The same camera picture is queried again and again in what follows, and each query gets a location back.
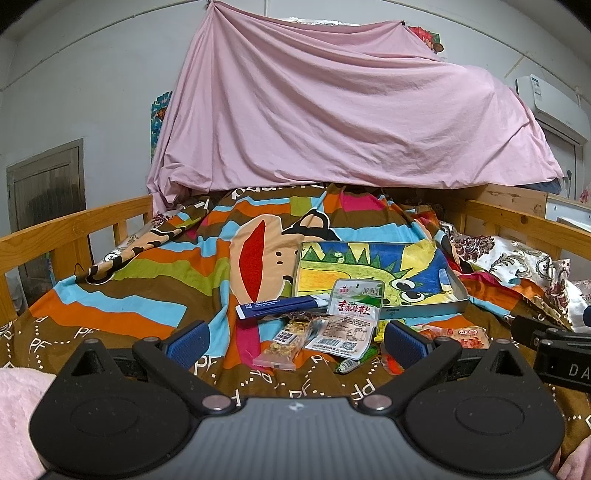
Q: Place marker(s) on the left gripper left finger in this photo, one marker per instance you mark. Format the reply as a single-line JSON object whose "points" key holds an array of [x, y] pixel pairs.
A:
{"points": [[168, 362]]}

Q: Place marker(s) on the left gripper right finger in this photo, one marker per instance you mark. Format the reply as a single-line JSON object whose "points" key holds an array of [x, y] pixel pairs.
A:
{"points": [[424, 361]]}

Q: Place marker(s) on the red rice cracker packet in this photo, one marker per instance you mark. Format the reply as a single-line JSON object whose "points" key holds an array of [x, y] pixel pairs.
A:
{"points": [[474, 337]]}

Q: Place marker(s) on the green sausage stick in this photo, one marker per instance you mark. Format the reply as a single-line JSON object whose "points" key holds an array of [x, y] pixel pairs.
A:
{"points": [[346, 366]]}

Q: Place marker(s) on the white green tofu snack pack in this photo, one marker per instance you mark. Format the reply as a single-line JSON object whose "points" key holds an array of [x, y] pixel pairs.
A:
{"points": [[353, 317]]}

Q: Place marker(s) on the blue white tube packet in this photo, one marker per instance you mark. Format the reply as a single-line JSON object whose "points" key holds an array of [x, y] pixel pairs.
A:
{"points": [[281, 306]]}

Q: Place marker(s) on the nut bar clear packet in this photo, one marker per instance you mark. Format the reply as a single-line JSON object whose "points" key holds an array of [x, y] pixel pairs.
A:
{"points": [[282, 352]]}

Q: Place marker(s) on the orange chicken snack packet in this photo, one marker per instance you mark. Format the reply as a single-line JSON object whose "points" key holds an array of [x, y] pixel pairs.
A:
{"points": [[388, 362]]}

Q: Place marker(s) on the floral satin quilt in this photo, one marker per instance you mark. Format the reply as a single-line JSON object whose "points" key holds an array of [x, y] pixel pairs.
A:
{"points": [[529, 271]]}

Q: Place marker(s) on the metal tray with drawing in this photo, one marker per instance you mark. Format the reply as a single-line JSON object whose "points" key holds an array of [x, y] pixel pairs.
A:
{"points": [[417, 279]]}

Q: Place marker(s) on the colourful monkey bedspread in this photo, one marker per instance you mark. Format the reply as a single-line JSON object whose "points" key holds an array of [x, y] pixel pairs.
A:
{"points": [[205, 260]]}

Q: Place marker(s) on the pink fleece sleeve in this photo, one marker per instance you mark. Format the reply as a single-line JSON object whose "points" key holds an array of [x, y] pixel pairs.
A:
{"points": [[21, 391]]}

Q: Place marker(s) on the white air conditioner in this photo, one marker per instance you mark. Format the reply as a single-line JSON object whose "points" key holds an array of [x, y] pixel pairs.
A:
{"points": [[553, 108]]}

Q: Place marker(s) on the pink hanging sheet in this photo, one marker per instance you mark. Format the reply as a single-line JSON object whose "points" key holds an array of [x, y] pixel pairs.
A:
{"points": [[262, 102]]}

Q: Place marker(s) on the right wooden bed rail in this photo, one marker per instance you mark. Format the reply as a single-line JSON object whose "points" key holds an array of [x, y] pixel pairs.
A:
{"points": [[553, 237]]}

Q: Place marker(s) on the wooden bed rail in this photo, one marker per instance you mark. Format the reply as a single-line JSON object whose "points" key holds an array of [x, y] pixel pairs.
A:
{"points": [[553, 237], [66, 239]]}

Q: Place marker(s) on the left wooden bed rail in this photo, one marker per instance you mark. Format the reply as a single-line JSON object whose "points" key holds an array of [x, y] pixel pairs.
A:
{"points": [[66, 239]]}

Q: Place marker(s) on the grey wall hatch door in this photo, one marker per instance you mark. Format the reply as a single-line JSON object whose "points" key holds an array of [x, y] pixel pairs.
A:
{"points": [[42, 188]]}

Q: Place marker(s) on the colourful wall poster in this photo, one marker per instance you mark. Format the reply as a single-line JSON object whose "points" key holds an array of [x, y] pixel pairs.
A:
{"points": [[157, 112]]}

